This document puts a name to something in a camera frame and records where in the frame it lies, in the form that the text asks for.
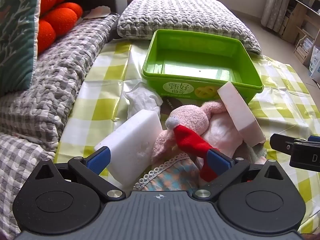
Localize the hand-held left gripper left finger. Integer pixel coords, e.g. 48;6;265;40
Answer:
35;147;125;202

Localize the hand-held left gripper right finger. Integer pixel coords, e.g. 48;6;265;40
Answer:
194;149;284;202

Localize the red felt hat with pompom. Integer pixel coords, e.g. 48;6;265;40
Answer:
165;116;222;182

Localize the white sponge block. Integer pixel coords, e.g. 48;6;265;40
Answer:
94;109;163;188

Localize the pink sponge block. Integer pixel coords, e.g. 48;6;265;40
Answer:
217;81;266;147

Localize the pink plush toy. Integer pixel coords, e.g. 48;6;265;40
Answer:
151;100;228;165

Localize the green plastic box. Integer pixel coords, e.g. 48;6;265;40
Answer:
141;29;264;115

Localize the grey cloth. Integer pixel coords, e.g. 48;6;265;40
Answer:
246;142;267;164

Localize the light pink cloth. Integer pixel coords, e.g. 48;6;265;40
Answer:
202;112;248;160

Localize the checked lace-trimmed cloth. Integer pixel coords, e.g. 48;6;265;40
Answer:
132;152;208;193

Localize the white cloth in clear bag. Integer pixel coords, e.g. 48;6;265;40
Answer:
122;81;163;120

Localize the white printed carton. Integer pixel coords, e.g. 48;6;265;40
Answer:
309;46;320;84

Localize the yellow-green checked tablecloth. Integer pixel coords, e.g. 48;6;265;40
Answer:
54;39;320;235

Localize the grey quilted sofa cover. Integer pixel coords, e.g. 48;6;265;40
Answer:
0;12;120;240

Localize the wooden shelf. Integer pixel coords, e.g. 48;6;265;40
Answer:
282;0;320;65

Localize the grey curtain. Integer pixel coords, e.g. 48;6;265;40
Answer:
261;0;292;34

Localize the green printed cushion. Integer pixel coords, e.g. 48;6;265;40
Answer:
0;0;43;90

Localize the white crumpled paper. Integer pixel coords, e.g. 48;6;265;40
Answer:
82;5;111;20

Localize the orange plush pillow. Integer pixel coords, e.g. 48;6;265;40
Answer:
37;0;84;55

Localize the grey quilted cushion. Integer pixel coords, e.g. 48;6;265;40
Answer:
117;0;262;55

